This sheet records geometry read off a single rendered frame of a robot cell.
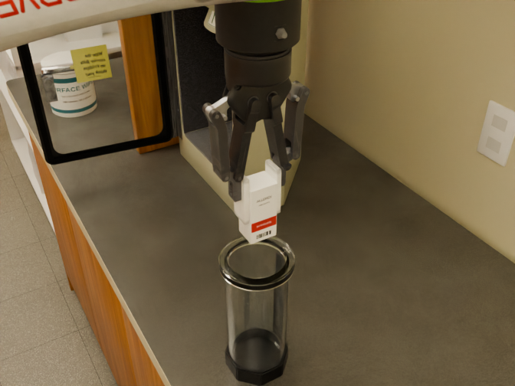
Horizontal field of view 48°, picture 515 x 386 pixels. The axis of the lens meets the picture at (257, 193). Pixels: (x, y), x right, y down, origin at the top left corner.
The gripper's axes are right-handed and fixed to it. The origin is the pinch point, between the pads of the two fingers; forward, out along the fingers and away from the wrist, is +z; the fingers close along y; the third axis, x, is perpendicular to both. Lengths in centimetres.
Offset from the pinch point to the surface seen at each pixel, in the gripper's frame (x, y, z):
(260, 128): -33.6, -20.0, 12.2
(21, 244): -173, 24, 128
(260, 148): -33.6, -20.0, 17.0
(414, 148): -28, -58, 26
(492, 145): -8, -58, 14
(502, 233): -1, -59, 32
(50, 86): -66, 12, 9
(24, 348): -112, 36, 128
